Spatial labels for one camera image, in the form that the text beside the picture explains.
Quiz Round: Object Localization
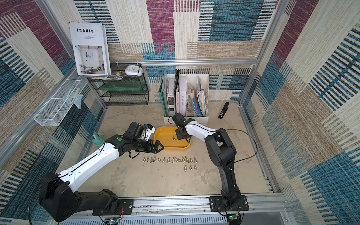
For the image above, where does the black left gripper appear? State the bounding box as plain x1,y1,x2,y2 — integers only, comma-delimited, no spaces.
132,139,165,153

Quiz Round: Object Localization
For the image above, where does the yellow oval storage tray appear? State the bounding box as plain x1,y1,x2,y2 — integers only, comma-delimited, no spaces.
154,126,190,151

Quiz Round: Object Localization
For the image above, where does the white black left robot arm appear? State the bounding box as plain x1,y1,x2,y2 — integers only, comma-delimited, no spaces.
39,122,164,222

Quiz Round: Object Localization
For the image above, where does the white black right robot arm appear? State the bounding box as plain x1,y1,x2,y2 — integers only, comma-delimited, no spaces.
171,113,242,210

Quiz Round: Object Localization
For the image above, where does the blue booklet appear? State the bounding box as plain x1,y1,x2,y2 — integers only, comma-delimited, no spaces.
193,97,203,117

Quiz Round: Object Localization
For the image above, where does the white pink book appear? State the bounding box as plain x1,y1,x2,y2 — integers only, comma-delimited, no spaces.
176,75,187,117

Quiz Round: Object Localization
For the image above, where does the white perforated file organizer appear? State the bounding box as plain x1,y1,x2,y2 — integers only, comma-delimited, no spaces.
159,71,210,125

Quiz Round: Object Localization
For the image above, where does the green folder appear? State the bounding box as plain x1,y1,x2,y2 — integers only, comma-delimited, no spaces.
158,69,169,117

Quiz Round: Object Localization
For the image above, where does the black stapler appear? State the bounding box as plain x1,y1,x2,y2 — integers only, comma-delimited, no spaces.
218,102,229,119

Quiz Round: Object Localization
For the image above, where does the green spray bottle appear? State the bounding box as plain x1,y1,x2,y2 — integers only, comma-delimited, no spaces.
92,132,105,148

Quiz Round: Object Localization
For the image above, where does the white round alarm clock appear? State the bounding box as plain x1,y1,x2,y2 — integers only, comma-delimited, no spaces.
125,65,143,77

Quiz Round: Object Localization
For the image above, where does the white Inedia magazine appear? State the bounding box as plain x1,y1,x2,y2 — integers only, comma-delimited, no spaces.
69,22,111,77

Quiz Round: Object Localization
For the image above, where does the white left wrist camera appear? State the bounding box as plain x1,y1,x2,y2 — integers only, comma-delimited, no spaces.
143,124,156,141

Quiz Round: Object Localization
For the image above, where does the black wire mesh shelf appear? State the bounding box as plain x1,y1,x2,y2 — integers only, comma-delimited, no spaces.
87,62,150,107

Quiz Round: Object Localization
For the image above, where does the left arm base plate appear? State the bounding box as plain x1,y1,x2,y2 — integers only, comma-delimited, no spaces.
92,199,134,216

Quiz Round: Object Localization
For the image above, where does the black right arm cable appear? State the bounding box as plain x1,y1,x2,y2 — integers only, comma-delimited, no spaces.
168,116,258,164

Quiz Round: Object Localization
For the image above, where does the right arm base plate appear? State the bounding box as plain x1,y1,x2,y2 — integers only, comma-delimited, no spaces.
209,195,249,212

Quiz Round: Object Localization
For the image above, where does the white wire wall basket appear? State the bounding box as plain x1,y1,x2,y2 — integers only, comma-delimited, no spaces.
34,78,88,126

